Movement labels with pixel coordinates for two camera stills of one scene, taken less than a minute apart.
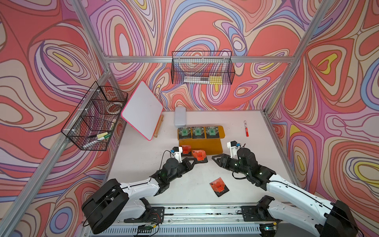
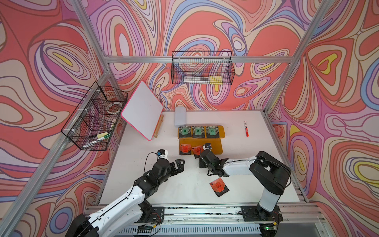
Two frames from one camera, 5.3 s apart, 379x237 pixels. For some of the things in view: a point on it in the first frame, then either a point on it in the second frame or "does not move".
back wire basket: x=202 y=67 does not move
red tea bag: x=219 y=187 does not move
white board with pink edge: x=143 y=110 does not move
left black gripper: x=186 y=166 → x=174 y=171
